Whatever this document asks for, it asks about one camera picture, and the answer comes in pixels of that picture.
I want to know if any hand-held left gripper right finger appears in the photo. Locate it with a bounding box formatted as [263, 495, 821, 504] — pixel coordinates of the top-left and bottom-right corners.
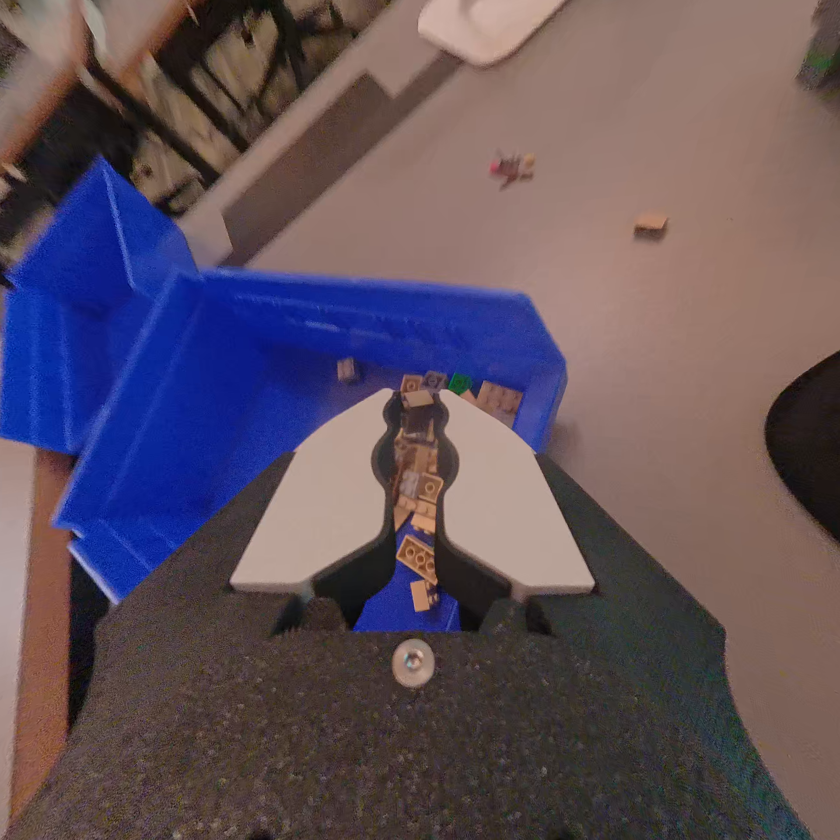
[433, 388, 597, 602]

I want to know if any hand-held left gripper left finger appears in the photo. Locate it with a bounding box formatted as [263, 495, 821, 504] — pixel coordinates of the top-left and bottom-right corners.
[230, 388, 408, 595]

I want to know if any small heap of toy bricks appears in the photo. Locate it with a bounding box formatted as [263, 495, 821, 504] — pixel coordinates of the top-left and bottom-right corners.
[390, 371, 526, 614]

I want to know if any blue plastic bin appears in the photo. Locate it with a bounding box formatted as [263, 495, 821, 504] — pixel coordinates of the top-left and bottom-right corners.
[0, 156, 204, 455]
[52, 268, 568, 634]

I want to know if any grey desk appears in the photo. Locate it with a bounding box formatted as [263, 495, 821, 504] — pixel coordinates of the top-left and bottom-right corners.
[177, 0, 840, 840]

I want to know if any white wood-edged table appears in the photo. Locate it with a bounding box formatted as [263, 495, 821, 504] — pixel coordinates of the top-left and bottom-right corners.
[0, 440, 74, 821]

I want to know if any black quilted wrist pad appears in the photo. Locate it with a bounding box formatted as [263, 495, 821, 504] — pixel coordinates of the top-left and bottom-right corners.
[764, 351, 840, 542]

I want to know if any white rounded board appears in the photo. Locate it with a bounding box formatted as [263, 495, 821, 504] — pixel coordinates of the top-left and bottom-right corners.
[416, 0, 568, 68]

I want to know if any toy brick building model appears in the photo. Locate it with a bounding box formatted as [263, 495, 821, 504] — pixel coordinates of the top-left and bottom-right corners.
[795, 0, 840, 93]

